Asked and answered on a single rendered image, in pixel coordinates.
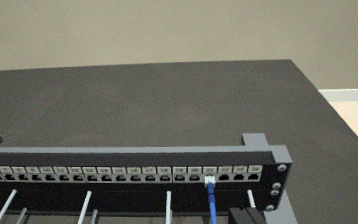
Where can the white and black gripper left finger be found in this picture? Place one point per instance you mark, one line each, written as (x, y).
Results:
(237, 216)

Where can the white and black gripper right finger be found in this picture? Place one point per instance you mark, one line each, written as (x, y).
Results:
(254, 216)

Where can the blue cable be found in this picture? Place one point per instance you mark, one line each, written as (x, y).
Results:
(211, 201)

